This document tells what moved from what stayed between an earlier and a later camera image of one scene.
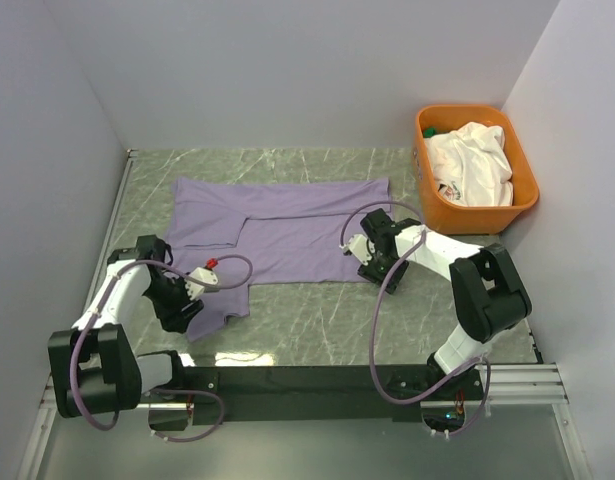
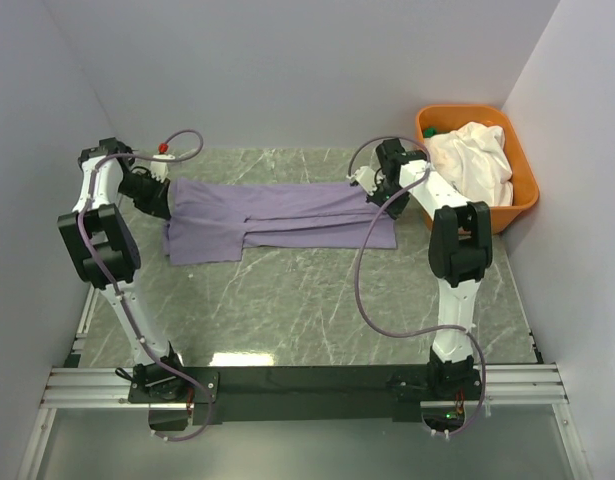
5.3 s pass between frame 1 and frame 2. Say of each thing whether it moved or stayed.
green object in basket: stayed
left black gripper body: moved
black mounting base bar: stayed
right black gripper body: moved
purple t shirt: moved
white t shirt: stayed
